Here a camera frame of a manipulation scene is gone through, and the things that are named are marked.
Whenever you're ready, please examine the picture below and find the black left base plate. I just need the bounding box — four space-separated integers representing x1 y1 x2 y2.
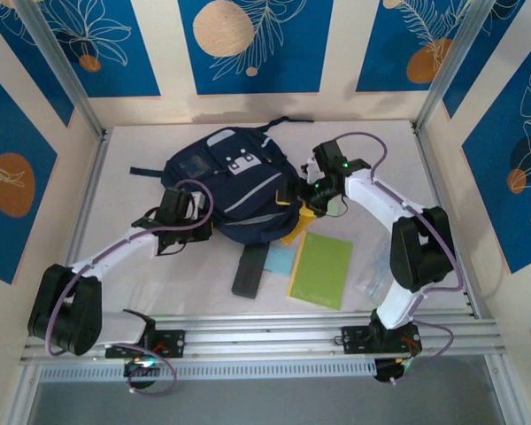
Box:
104 329 187 359

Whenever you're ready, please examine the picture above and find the green notebook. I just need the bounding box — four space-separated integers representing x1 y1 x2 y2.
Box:
287 229 354 311

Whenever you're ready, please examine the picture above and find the aluminium rail beam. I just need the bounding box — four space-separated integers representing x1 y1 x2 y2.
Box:
19 312 508 367

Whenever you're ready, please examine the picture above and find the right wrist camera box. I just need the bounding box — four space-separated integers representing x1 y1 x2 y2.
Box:
301 155 320 185

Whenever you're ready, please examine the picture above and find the grey slotted cable duct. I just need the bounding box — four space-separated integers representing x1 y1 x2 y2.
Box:
39 359 377 383

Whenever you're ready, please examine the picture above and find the clear plastic bag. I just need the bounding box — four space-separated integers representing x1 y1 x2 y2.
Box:
351 247 393 306

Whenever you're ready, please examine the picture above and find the black pencil case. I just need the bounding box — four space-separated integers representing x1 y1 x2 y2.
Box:
231 244 270 301

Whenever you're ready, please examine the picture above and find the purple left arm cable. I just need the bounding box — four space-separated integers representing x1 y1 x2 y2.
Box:
43 179 216 396

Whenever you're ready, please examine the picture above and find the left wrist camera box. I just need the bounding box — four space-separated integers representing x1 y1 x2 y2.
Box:
189 190 205 221

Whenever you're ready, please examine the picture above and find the black controller board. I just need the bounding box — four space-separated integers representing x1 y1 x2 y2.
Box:
373 356 419 385
123 358 165 390

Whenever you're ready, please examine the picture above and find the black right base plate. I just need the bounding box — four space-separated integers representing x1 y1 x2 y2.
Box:
341 325 422 355

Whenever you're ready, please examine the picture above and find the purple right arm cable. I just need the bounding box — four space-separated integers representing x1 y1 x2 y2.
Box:
338 131 466 385

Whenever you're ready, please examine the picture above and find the blue sticky note pad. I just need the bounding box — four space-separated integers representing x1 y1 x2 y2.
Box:
263 246 300 278

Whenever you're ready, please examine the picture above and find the yellow picture book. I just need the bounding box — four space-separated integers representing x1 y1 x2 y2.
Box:
274 189 319 247

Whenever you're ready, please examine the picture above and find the navy blue backpack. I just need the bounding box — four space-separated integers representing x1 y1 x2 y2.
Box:
129 115 315 245

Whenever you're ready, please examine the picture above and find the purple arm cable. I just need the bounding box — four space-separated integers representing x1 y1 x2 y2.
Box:
338 131 466 385
43 179 216 396

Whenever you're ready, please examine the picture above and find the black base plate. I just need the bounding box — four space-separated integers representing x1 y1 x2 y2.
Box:
341 325 422 355
104 329 187 359

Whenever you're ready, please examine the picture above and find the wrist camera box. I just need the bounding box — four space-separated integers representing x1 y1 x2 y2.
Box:
189 190 205 221
301 155 320 185

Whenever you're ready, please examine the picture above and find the aluminium frame post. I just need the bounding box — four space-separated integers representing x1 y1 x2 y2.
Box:
413 0 497 134
15 0 106 139

